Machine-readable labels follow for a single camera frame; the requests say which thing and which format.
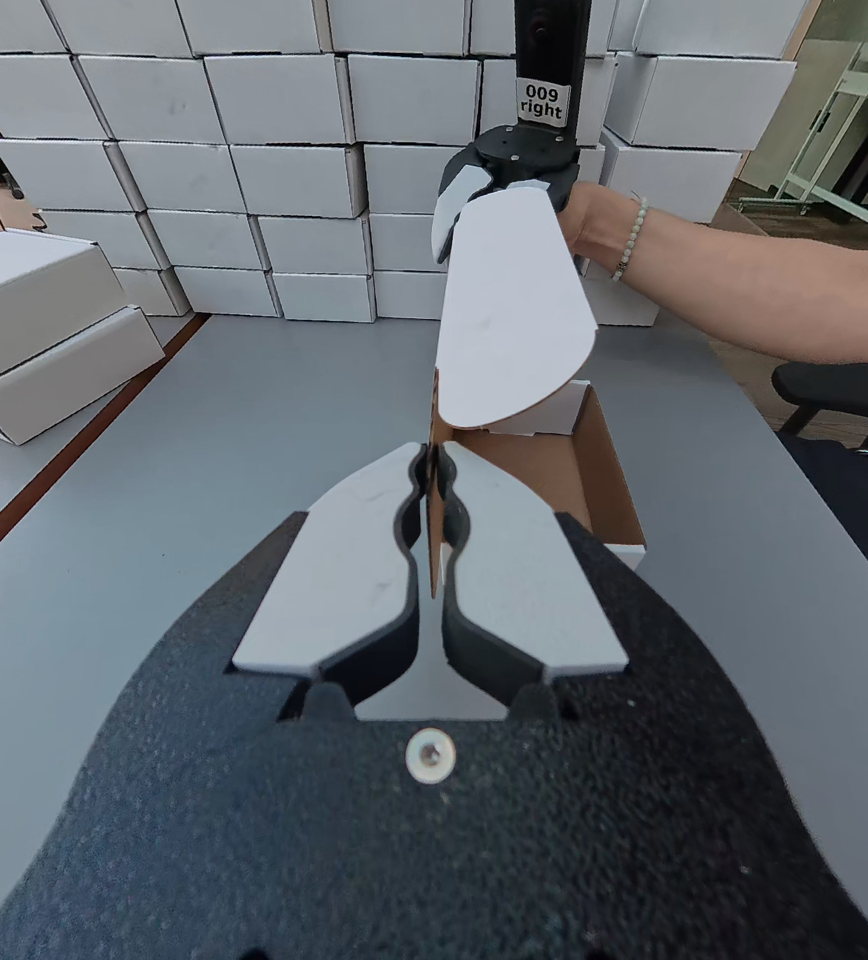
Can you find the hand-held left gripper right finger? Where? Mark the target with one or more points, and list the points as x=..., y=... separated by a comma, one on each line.
x=531, y=592

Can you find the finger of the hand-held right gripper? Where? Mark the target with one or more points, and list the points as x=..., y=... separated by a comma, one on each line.
x=456, y=187

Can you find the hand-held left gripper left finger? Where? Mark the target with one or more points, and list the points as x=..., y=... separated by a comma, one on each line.
x=329, y=592

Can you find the white box with brown inside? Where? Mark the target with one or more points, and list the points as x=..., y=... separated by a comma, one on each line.
x=509, y=315

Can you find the person's right forearm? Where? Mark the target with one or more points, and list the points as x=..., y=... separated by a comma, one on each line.
x=741, y=277

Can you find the person's right hand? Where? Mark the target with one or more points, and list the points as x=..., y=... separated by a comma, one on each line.
x=599, y=225

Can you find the stack of white cardboard boxes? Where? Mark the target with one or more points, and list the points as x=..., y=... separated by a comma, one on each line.
x=291, y=97

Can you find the white metal rack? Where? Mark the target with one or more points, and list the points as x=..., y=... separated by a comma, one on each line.
x=865, y=84

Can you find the person's dark trousers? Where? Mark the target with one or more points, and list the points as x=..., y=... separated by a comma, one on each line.
x=853, y=510

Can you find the black chair armrest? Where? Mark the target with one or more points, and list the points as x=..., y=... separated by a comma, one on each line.
x=838, y=386

